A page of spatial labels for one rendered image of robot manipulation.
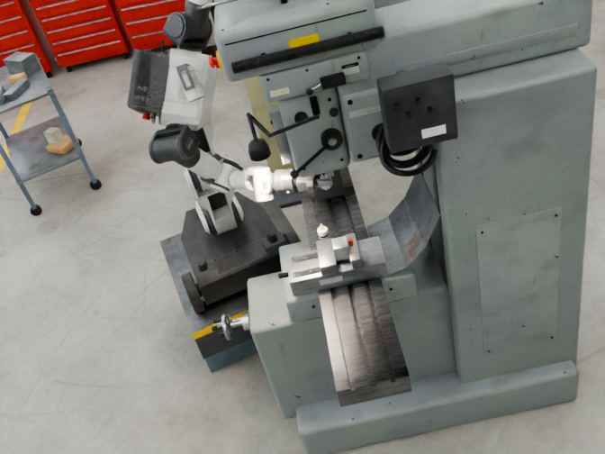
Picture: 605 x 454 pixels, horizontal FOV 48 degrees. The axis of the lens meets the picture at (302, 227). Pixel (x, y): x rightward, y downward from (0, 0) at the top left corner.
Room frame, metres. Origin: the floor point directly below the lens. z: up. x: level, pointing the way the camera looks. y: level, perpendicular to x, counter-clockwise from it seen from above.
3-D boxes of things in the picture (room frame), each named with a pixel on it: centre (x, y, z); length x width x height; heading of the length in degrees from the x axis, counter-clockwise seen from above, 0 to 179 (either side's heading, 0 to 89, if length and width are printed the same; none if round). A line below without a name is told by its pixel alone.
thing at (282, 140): (2.02, -0.01, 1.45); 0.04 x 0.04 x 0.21; 87
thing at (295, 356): (2.01, -0.10, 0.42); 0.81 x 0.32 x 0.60; 87
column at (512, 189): (1.98, -0.74, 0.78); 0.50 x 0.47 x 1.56; 87
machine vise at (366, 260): (1.86, -0.08, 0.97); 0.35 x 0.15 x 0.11; 86
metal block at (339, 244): (1.85, -0.11, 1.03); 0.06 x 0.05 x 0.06; 176
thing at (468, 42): (1.98, -0.62, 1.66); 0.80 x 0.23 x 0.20; 87
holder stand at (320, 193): (2.42, -0.15, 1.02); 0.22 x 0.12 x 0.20; 179
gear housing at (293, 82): (2.01, -0.16, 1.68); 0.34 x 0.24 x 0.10; 87
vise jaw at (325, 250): (1.86, -0.06, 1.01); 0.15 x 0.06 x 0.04; 176
